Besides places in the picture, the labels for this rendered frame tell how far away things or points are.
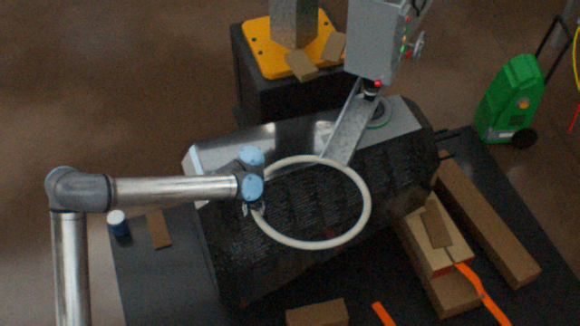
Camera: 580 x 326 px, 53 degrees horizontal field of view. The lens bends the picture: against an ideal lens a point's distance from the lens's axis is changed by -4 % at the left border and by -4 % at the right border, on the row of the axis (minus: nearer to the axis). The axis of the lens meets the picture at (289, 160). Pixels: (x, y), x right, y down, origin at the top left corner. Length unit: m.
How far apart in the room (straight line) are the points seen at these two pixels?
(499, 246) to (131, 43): 3.03
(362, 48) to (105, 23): 2.91
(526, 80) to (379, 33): 1.49
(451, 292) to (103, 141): 2.37
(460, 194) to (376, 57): 1.33
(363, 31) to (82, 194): 1.30
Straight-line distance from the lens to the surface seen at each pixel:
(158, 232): 3.54
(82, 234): 1.97
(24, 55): 4.99
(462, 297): 3.24
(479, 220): 3.54
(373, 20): 2.44
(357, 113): 2.72
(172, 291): 3.35
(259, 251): 2.68
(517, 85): 3.77
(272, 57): 3.30
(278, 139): 2.79
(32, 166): 4.14
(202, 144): 2.80
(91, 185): 1.80
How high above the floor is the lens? 2.94
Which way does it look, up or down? 51 degrees down
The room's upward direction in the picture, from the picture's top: 1 degrees counter-clockwise
